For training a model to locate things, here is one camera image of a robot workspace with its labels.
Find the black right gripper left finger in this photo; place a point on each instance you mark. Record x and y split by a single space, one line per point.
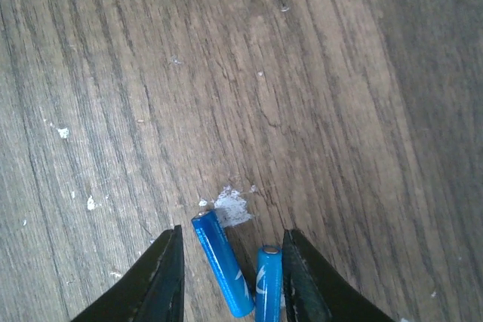
151 290

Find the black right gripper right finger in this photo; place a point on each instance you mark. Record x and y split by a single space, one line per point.
315 291

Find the blue battery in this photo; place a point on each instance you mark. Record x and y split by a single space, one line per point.
268 284
223 263

